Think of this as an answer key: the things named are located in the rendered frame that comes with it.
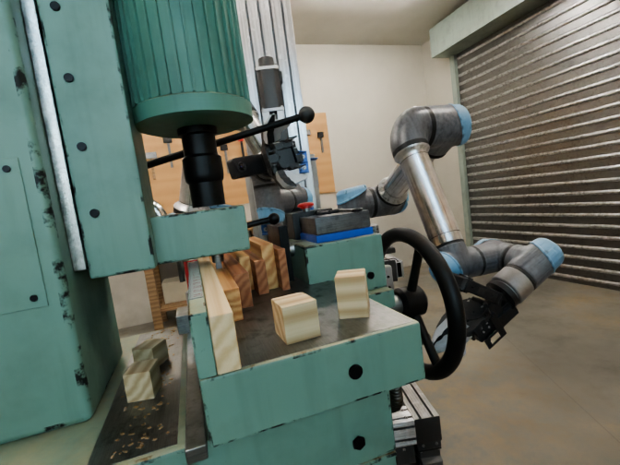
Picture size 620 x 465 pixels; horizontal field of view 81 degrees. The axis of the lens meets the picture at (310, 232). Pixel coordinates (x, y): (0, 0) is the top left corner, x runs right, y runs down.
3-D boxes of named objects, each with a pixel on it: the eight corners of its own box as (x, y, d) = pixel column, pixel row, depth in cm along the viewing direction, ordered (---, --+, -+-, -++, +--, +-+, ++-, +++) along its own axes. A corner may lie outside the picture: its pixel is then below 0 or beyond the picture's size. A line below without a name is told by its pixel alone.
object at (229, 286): (244, 319, 43) (238, 287, 43) (226, 323, 43) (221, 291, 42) (214, 261, 94) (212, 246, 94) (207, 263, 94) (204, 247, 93)
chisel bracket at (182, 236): (252, 258, 57) (244, 204, 56) (156, 276, 53) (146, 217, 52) (245, 253, 64) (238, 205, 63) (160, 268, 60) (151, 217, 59)
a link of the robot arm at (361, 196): (334, 223, 142) (329, 188, 140) (365, 219, 146) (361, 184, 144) (346, 224, 130) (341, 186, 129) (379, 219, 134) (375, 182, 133)
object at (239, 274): (253, 306, 49) (248, 271, 48) (238, 309, 48) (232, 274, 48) (232, 276, 72) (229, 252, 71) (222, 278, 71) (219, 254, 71)
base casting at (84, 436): (399, 453, 45) (391, 382, 44) (-266, 712, 27) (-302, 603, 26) (297, 336, 87) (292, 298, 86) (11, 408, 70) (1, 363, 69)
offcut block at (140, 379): (154, 398, 48) (149, 370, 48) (127, 403, 48) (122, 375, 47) (162, 383, 52) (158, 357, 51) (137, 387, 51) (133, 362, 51)
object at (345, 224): (373, 233, 60) (369, 200, 60) (311, 244, 57) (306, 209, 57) (341, 230, 73) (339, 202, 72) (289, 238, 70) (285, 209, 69)
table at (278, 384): (504, 355, 39) (499, 301, 38) (210, 452, 30) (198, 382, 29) (316, 270, 96) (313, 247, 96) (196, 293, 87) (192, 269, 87)
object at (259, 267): (269, 292, 55) (265, 259, 54) (258, 295, 54) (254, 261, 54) (248, 271, 75) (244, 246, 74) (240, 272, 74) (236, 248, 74)
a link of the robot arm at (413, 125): (386, 98, 95) (456, 279, 79) (422, 96, 98) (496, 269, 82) (369, 126, 105) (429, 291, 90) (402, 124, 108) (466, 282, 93)
